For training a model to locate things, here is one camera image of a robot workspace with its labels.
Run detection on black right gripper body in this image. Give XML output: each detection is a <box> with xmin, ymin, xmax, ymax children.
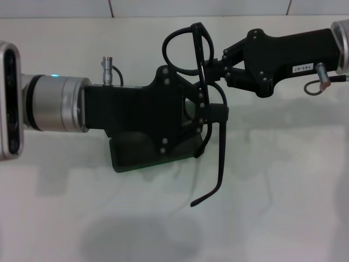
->
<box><xmin>243</xmin><ymin>28</ymin><xmax>343</xmax><ymax>99</ymax></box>

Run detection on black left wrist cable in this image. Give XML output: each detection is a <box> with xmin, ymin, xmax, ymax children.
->
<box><xmin>101</xmin><ymin>56</ymin><xmax>125</xmax><ymax>88</ymax></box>

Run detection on green glasses case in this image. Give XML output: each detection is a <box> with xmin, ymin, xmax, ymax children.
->
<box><xmin>108</xmin><ymin>130</ymin><xmax>206</xmax><ymax>174</ymax></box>

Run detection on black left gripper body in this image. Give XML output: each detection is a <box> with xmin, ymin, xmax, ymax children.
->
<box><xmin>83</xmin><ymin>65</ymin><xmax>186</xmax><ymax>157</ymax></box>

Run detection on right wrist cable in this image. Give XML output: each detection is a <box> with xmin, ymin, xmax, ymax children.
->
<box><xmin>304</xmin><ymin>62</ymin><xmax>349</xmax><ymax>96</ymax></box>

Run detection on black glasses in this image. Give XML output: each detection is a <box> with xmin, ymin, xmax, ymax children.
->
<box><xmin>163</xmin><ymin>22</ymin><xmax>228</xmax><ymax>207</ymax></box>

